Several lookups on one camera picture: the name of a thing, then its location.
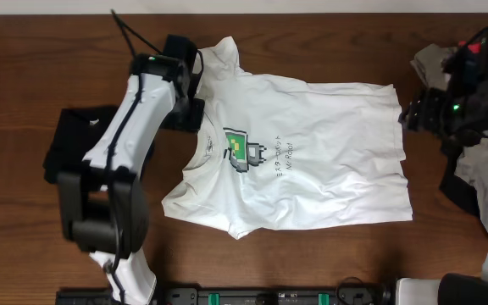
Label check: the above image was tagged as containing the white t-shirt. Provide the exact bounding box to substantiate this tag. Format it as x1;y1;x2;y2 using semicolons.
162;37;413;239

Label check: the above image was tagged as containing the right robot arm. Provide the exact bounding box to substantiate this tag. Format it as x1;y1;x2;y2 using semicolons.
383;25;488;304

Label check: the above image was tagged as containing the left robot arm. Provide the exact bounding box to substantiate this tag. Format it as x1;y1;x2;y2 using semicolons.
56;51;205;304

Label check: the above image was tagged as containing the grey khaki garment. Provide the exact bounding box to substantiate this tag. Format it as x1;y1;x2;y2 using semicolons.
411;44;488;234

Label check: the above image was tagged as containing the red garment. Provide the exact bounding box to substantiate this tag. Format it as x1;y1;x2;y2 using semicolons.
458;41;482;54

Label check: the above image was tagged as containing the dark navy garment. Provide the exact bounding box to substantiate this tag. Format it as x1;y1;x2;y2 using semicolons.
439;141;480;218

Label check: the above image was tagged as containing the folded black polo shirt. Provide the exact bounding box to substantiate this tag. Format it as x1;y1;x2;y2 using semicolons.
43;105;118;187

